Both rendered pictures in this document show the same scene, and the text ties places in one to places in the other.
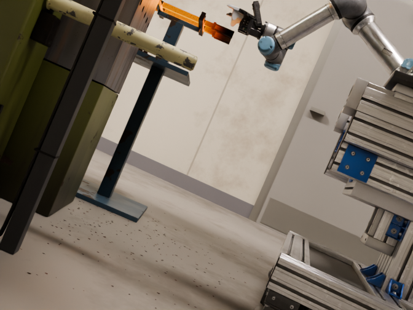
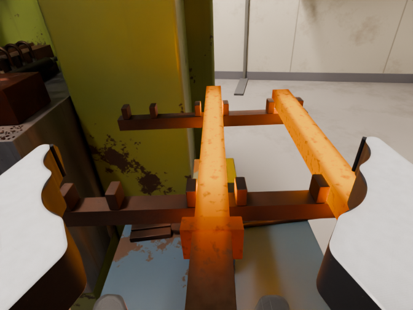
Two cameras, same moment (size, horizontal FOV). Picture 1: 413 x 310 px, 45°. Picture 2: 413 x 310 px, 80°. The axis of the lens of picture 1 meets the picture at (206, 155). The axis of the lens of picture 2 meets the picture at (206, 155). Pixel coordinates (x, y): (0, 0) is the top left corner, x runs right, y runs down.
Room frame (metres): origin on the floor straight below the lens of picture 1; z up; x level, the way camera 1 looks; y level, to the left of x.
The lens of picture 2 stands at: (2.31, 0.08, 1.09)
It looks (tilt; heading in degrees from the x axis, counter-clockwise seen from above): 33 degrees down; 93
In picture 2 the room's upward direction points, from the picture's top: 3 degrees counter-clockwise
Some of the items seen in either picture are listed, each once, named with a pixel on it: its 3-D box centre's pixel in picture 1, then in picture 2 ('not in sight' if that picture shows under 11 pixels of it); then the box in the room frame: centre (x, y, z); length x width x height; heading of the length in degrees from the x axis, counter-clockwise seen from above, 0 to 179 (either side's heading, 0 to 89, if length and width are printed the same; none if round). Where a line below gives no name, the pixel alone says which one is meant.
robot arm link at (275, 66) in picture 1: (274, 56); not in sight; (2.29, -0.11, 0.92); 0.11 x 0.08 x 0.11; 156
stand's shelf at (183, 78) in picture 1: (158, 66); (217, 264); (2.31, 0.36, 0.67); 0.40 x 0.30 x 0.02; 1
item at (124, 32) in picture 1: (123, 32); not in sight; (1.40, 0.35, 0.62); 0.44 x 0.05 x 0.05; 94
